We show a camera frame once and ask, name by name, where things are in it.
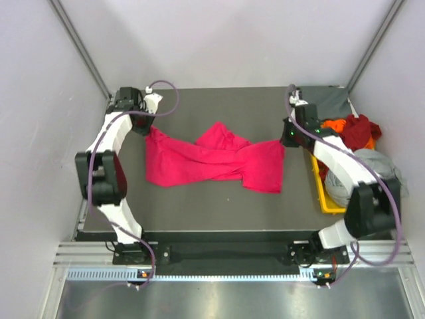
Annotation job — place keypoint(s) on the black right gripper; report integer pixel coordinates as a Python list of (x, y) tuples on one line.
[(285, 140)]

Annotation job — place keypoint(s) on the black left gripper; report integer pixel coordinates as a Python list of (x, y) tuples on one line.
[(145, 130)]

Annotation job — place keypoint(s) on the light grey t shirt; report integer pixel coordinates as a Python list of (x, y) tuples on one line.
[(377, 161)]

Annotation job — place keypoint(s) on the pink t shirt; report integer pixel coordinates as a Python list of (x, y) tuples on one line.
[(217, 155)]

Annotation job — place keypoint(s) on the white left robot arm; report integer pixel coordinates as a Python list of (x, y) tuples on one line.
[(101, 176)]

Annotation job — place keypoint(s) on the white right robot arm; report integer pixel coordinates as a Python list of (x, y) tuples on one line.
[(374, 203)]

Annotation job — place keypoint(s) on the folded dark grey t shirt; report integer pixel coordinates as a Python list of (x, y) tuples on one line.
[(331, 101)]

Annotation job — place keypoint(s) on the orange t shirt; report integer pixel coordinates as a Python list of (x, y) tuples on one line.
[(336, 125)]

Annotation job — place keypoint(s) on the dark red t shirt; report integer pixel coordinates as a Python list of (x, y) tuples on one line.
[(360, 133)]

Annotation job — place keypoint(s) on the yellow plastic bin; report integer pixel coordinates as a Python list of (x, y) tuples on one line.
[(327, 205)]

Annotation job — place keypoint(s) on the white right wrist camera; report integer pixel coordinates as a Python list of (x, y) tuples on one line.
[(296, 98)]

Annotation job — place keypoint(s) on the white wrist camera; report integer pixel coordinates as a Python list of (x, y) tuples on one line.
[(151, 100), (296, 98)]

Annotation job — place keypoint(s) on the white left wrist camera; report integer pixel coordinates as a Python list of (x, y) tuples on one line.
[(151, 100)]

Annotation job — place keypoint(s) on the left aluminium corner post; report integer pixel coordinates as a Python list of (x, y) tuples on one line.
[(66, 22)]

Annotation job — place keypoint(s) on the aluminium corner post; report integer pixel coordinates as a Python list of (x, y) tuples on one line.
[(384, 27), (66, 22)]

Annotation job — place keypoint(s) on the right aluminium corner post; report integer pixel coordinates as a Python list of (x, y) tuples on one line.
[(384, 27)]

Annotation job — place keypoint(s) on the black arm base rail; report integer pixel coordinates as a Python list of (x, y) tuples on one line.
[(238, 252)]

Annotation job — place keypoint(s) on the aluminium frame rail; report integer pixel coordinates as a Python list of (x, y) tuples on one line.
[(95, 254)]

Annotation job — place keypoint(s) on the slotted grey cable duct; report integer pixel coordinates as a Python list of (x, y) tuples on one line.
[(140, 275)]

